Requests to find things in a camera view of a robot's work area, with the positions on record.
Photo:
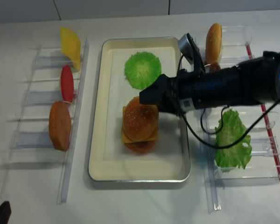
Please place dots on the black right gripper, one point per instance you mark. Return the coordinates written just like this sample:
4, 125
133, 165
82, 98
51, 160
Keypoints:
174, 95

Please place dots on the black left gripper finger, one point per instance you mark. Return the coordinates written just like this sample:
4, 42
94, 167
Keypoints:
5, 212

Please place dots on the sesame burger top bun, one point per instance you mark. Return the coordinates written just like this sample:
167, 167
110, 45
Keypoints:
137, 121

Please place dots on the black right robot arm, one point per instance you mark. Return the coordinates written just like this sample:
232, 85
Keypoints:
249, 83

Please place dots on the round green lettuce piece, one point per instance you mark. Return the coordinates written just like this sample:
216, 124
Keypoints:
142, 69

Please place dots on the burger meat patty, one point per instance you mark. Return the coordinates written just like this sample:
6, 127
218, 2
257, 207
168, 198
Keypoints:
142, 144

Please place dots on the brown meat patty in rack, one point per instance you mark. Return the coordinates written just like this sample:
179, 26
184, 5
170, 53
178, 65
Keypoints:
212, 67

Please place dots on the leafy green lettuce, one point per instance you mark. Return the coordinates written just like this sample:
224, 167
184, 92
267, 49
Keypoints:
230, 128

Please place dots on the red tomato slice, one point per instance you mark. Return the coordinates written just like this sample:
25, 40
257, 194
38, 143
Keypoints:
67, 84

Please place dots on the yellow cheese slice in rack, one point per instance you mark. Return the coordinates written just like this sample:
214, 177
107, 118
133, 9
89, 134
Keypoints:
71, 46

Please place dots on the burger bottom bun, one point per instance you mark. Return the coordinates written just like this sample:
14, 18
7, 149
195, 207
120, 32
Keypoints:
142, 150

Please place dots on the tan bun in right rack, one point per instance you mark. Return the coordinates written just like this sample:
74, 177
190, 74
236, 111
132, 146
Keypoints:
213, 43

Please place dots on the brown bun bottom slice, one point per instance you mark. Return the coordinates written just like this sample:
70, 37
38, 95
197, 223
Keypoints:
60, 126

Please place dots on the clear acrylic left rack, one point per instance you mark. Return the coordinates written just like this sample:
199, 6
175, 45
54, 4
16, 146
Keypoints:
30, 147

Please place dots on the clear acrylic rack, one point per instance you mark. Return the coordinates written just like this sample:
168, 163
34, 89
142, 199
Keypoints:
263, 168
30, 147

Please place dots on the clear acrylic right rack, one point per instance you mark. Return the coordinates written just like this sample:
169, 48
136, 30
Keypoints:
263, 168

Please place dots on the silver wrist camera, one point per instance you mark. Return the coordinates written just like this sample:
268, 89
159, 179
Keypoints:
191, 52

